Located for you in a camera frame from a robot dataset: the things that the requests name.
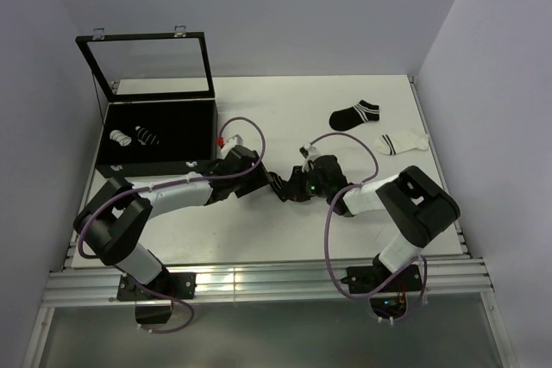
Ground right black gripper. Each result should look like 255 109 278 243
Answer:
279 165 331 203

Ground black sock with purple stripes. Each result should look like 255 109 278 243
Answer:
268 172 285 202

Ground black white-striped sock white toe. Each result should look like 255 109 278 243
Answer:
135 126 160 146

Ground white sock black thin stripes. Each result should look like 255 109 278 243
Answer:
109 129 132 147

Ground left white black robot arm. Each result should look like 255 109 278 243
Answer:
73 145 271 298

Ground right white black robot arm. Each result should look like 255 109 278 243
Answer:
271 155 461 290

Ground black display case base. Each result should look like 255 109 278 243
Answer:
95 100 218 178

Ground black glass-panel case lid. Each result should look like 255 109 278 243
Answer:
75 25 215 103

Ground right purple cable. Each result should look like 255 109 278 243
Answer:
308 133 429 324

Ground purple cable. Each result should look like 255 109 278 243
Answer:
77 116 267 334
308 133 429 324

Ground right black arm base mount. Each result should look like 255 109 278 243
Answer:
340 264 427 325

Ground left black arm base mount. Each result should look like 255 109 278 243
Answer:
116 271 198 326

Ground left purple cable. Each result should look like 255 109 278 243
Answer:
77 116 267 334

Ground aluminium front frame rail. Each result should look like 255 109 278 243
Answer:
22 255 507 367

